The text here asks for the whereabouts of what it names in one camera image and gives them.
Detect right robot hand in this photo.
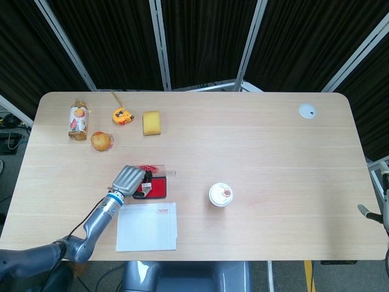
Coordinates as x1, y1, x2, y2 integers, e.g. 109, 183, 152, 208
357, 160, 389, 235

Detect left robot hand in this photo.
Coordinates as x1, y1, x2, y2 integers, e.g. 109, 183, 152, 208
108, 165, 154, 200

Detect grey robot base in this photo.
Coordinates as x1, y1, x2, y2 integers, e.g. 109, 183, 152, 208
121, 260, 252, 292

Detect red ink pad case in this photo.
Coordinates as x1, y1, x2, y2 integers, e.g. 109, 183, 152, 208
133, 164, 177, 200

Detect white lined paper sheet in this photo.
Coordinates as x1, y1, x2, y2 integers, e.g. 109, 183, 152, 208
115, 201, 179, 252

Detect yellow sponge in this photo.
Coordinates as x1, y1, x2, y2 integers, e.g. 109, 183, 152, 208
142, 110, 162, 136

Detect yellow tape measure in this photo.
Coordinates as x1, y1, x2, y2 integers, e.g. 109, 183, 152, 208
109, 92, 136, 125

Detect peach label juice bottle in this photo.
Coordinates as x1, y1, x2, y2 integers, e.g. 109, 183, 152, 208
67, 97, 91, 142

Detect black fabric screen panel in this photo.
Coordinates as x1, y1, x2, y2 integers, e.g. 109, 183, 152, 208
148, 0, 268, 92
235, 0, 389, 92
35, 0, 171, 91
0, 0, 97, 122
322, 21, 389, 210

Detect yellow table leg bar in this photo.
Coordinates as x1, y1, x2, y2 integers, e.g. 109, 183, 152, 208
304, 260, 314, 292

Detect black equipment box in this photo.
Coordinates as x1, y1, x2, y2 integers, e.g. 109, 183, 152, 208
0, 131, 25, 155

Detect white table leg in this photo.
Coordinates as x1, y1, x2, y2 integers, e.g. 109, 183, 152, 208
266, 260, 275, 292

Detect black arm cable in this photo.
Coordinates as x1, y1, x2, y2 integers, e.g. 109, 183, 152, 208
42, 194, 107, 292

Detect white cable grommet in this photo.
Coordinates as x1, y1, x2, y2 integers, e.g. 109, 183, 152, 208
298, 103, 317, 120

